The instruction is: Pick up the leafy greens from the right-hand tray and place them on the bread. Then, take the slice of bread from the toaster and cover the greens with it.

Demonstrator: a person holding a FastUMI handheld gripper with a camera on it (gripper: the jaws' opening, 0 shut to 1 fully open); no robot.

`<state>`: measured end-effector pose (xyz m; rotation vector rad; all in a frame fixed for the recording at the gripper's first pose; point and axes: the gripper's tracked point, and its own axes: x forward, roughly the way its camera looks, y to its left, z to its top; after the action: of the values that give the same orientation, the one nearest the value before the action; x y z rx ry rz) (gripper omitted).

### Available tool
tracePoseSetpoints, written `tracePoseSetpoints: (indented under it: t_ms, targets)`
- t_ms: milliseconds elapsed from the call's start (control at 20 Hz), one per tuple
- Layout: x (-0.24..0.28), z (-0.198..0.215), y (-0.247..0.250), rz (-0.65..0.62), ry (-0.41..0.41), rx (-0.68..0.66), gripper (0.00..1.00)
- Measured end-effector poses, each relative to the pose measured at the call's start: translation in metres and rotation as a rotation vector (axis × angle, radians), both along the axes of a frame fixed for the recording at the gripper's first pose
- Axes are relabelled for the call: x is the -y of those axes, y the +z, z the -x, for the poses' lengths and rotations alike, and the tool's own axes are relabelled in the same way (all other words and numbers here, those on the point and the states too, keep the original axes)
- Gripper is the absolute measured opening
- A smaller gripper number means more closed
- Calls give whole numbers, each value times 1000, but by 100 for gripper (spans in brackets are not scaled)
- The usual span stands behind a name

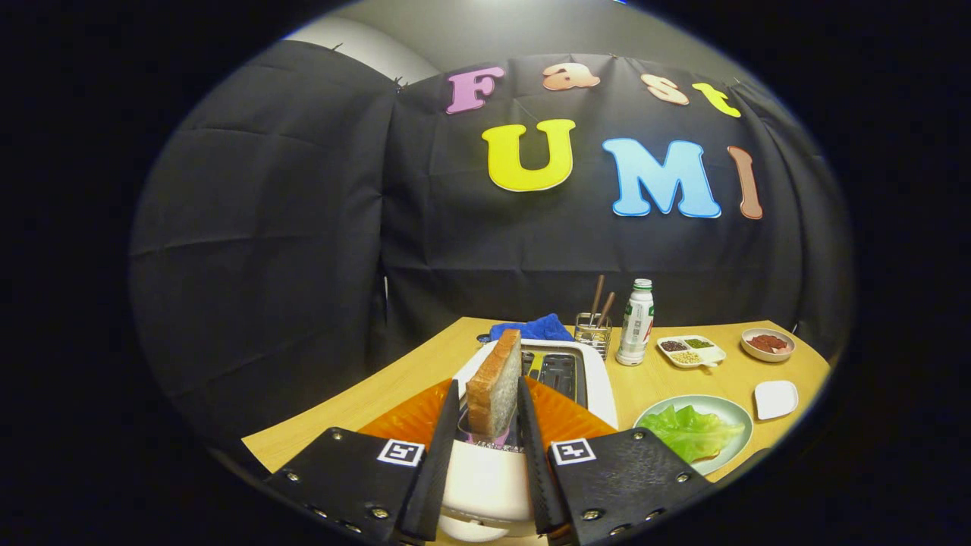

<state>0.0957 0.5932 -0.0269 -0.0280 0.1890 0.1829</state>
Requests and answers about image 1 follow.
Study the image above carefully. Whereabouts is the white drink bottle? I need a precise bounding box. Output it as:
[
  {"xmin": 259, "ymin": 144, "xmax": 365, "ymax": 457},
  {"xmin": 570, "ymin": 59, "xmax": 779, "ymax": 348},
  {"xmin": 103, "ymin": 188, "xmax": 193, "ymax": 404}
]
[{"xmin": 614, "ymin": 278, "xmax": 655, "ymax": 367}]

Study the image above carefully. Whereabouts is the small white plate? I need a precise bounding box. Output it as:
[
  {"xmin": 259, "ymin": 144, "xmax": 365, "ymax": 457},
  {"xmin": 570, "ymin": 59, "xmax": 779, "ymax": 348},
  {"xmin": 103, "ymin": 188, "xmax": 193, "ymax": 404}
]
[{"xmin": 754, "ymin": 380, "xmax": 800, "ymax": 422}]

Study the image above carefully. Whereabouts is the white divided dish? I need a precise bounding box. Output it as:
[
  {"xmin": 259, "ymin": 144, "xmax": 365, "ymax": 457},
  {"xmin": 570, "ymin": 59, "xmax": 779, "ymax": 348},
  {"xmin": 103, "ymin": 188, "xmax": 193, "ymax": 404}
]
[{"xmin": 656, "ymin": 334, "xmax": 727, "ymax": 370}]

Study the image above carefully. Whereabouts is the white round meat plate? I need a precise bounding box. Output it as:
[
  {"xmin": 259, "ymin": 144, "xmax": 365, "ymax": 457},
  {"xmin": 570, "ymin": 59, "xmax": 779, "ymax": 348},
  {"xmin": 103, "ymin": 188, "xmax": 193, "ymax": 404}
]
[{"xmin": 740, "ymin": 327, "xmax": 797, "ymax": 363}]

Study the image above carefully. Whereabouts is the white toaster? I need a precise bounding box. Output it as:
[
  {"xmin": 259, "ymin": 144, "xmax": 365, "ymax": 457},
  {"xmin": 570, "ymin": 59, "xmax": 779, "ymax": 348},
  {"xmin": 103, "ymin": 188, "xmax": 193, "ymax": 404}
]
[{"xmin": 436, "ymin": 339, "xmax": 619, "ymax": 543}]

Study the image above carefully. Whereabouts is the pale green plate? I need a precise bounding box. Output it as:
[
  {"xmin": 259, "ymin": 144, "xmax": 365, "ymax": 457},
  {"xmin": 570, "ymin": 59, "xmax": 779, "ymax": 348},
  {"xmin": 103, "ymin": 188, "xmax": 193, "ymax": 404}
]
[{"xmin": 633, "ymin": 394, "xmax": 754, "ymax": 477}]

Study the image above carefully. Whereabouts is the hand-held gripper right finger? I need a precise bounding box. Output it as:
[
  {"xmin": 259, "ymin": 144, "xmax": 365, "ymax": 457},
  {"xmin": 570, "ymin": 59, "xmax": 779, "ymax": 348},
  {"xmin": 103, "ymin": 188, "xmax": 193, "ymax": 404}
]
[{"xmin": 516, "ymin": 376, "xmax": 715, "ymax": 546}]

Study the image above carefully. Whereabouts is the blue cloth mitt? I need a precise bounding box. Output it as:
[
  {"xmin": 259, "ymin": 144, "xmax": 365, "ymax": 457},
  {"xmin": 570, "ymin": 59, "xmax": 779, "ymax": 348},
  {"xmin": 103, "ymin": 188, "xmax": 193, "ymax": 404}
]
[{"xmin": 489, "ymin": 313, "xmax": 575, "ymax": 344}]

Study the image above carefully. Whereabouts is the metal wire utensil holder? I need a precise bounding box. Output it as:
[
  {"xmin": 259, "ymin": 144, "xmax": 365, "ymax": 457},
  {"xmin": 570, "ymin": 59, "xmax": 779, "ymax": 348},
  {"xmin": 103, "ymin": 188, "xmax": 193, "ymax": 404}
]
[{"xmin": 573, "ymin": 312, "xmax": 612, "ymax": 361}]

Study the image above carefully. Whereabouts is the toasted bread slice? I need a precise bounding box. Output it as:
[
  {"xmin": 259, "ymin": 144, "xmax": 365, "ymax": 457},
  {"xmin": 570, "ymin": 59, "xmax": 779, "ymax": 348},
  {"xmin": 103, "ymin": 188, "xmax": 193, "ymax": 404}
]
[{"xmin": 465, "ymin": 328, "xmax": 523, "ymax": 441}]

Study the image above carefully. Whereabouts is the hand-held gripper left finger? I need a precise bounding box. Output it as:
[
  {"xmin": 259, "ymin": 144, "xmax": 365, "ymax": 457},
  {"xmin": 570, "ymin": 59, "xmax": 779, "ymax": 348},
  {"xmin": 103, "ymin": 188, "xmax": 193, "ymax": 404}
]
[{"xmin": 262, "ymin": 378, "xmax": 462, "ymax": 546}]

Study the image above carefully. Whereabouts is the green lettuce leaf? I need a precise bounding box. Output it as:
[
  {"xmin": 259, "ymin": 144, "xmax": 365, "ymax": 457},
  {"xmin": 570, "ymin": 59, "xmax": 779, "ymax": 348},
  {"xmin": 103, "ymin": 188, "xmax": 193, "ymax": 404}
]
[{"xmin": 639, "ymin": 404, "xmax": 746, "ymax": 464}]

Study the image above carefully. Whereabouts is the black backdrop cloth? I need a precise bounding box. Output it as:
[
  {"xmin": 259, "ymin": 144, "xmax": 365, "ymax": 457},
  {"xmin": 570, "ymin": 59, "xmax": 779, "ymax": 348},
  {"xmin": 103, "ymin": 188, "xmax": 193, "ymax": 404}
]
[{"xmin": 129, "ymin": 39, "xmax": 854, "ymax": 456}]

